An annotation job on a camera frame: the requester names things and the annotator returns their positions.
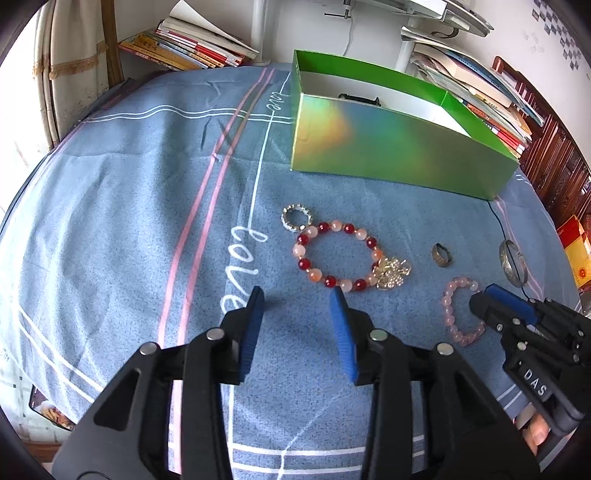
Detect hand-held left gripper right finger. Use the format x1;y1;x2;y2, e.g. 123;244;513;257
329;291;541;480

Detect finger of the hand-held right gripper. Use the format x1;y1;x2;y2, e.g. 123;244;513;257
469;292;543;352
484;283;548;326

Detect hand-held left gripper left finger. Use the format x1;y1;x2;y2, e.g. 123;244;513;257
51;285;266;480

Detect red and pink bead bracelet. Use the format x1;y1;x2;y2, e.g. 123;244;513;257
292;222;413;294

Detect green cardboard box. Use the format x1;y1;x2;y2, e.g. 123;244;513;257
290;49;520;201

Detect black wristwatch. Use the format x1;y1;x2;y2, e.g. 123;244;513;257
338;93;382;108

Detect person's right hand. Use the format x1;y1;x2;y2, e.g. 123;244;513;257
515;404;552;457

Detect silver bangle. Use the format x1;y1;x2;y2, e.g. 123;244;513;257
499;237;530;287

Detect red yellow box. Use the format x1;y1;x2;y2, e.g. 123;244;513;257
556;215;591;294

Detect dark red wooden headboard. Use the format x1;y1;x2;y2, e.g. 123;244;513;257
492;55;591;232

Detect blue striped blanket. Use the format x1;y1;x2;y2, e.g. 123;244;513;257
0;65;583;480

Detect printed packet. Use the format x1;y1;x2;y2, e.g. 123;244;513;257
28;387;75;431

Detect large stack of books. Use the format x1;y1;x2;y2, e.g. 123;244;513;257
409;25;546;158

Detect small stack of books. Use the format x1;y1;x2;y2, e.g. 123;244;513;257
117;0;260;72

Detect window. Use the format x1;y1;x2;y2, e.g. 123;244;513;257
0;46;51;208

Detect beige curtain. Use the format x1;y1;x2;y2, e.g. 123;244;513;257
32;0;125;144

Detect dark metal ring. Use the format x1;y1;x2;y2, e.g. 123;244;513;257
431;244;454;269

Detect thin black cord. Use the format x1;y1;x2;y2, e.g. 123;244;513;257
487;199;532;301

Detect silver bead ring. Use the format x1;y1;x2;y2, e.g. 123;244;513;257
281;203;317;233

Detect checkered wall photo stickers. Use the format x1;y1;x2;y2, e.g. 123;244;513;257
538;0;587;70

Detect white wall shelf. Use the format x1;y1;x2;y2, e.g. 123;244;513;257
252;0;495;75

